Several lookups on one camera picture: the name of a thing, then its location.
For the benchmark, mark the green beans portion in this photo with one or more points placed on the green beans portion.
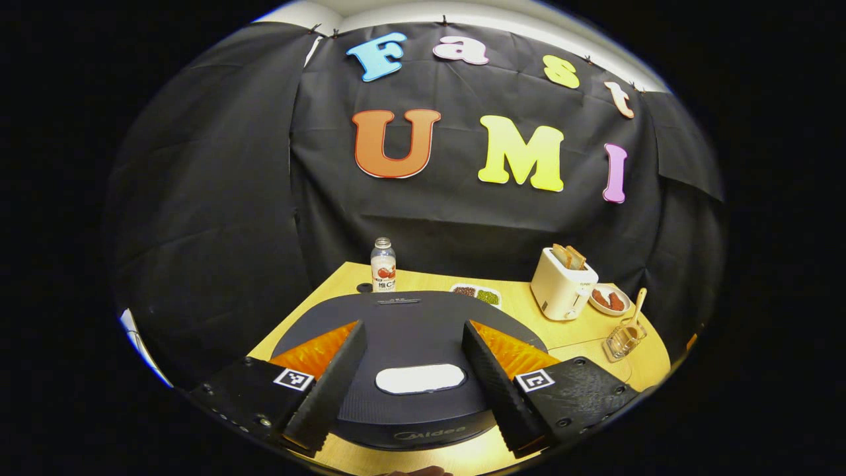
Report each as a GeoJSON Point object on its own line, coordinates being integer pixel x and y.
{"type": "Point", "coordinates": [488, 297]}

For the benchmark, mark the wooden spoon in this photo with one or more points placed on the wooden spoon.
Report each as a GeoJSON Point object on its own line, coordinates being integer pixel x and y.
{"type": "Point", "coordinates": [638, 304]}

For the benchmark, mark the small black disc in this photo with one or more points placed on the small black disc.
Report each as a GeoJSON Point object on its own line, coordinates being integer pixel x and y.
{"type": "Point", "coordinates": [364, 287]}

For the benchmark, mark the grey rice cooker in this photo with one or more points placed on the grey rice cooker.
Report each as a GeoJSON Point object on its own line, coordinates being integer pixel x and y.
{"type": "Point", "coordinates": [410, 330]}

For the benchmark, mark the brown beans portion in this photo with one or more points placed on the brown beans portion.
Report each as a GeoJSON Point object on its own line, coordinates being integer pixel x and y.
{"type": "Point", "coordinates": [464, 291]}

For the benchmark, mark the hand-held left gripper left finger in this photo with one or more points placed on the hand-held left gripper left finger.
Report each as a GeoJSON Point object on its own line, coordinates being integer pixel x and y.
{"type": "Point", "coordinates": [330, 390]}

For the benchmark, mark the white toaster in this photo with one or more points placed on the white toaster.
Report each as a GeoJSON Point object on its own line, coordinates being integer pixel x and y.
{"type": "Point", "coordinates": [558, 291]}

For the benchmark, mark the toasted bread slice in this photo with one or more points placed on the toasted bread slice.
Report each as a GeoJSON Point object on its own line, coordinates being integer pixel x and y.
{"type": "Point", "coordinates": [562, 256]}
{"type": "Point", "coordinates": [576, 258]}

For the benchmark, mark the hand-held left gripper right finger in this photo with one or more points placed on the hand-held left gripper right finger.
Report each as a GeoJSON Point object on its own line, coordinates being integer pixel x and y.
{"type": "Point", "coordinates": [499, 393]}

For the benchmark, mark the white round plate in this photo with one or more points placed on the white round plate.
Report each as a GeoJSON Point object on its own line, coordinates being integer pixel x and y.
{"type": "Point", "coordinates": [598, 308]}

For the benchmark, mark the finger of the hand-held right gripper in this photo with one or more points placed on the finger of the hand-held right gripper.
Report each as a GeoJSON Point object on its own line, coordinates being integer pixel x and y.
{"type": "Point", "coordinates": [692, 341]}

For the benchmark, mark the white divided dish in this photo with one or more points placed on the white divided dish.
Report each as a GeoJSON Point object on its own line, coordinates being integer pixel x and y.
{"type": "Point", "coordinates": [476, 305]}

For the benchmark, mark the small clear bottle red label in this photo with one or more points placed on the small clear bottle red label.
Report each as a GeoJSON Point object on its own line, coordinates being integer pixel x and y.
{"type": "Point", "coordinates": [383, 271]}

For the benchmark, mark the brown meat piece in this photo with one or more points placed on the brown meat piece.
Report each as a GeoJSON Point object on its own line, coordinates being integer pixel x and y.
{"type": "Point", "coordinates": [600, 297]}
{"type": "Point", "coordinates": [616, 301]}

